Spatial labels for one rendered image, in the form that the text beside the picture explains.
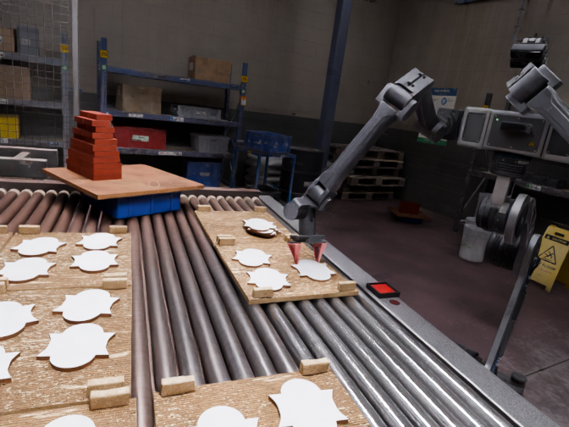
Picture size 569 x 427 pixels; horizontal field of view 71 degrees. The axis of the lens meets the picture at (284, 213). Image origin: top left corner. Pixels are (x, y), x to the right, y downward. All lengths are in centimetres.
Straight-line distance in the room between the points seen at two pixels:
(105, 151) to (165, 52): 446
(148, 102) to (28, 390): 494
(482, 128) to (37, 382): 157
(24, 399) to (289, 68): 645
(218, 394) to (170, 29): 576
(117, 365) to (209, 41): 580
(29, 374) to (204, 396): 31
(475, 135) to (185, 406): 140
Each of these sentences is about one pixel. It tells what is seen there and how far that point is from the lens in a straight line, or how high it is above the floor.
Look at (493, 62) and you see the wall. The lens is 676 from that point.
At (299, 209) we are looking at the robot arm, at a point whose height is 114.
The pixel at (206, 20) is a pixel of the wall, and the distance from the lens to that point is 641.
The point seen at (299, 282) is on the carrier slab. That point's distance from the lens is 122.
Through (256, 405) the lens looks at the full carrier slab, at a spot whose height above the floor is 94.
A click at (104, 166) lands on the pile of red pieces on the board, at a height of 110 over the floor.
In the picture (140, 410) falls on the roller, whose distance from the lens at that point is 79.
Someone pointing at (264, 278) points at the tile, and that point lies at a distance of 119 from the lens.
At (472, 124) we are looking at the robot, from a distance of 174.
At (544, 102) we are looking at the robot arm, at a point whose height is 153.
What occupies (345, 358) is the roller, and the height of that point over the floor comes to 91.
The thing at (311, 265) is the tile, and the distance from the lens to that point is 132.
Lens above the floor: 145
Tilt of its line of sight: 15 degrees down
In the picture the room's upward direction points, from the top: 8 degrees clockwise
